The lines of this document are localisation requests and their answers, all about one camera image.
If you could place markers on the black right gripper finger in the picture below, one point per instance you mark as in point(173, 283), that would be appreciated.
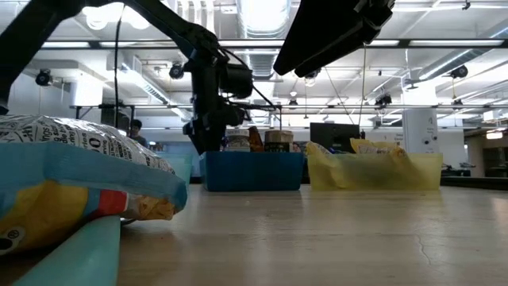
point(317, 28)
point(337, 55)

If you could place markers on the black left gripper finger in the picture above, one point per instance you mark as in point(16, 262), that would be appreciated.
point(208, 139)

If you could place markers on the bagel seasoning jar white lid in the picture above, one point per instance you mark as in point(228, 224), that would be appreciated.
point(238, 141)

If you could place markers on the brown cup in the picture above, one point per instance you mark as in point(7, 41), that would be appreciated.
point(279, 139)

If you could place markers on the blue white snack bag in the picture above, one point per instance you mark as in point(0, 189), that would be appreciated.
point(79, 175)

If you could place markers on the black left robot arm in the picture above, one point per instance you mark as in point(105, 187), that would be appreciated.
point(24, 39)

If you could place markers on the black ceiling spotlight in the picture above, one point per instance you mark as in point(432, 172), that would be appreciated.
point(176, 71)
point(383, 100)
point(317, 74)
point(43, 78)
point(459, 72)

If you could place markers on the teal translucent plastic bin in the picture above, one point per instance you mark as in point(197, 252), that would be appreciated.
point(182, 167)

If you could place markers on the blue plastic bin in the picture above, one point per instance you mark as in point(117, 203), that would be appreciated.
point(254, 171)

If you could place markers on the black overhead light bar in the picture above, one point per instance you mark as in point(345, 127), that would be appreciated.
point(436, 43)

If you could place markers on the person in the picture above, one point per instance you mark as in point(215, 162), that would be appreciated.
point(137, 133)

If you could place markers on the black monitor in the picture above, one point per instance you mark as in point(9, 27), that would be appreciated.
point(335, 135)

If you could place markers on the yellow translucent plastic bin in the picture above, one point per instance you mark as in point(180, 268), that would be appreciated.
point(416, 175)

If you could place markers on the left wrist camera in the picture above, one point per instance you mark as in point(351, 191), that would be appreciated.
point(236, 81)

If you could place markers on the background black metal frame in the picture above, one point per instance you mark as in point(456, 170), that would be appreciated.
point(317, 107)

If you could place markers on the silver ceiling ventilation duct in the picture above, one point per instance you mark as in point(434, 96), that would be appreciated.
point(262, 16)

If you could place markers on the silver diagonal ceiling duct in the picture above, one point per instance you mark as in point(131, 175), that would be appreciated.
point(456, 63)

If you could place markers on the black aluminium table frame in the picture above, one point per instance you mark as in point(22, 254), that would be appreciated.
point(476, 182)

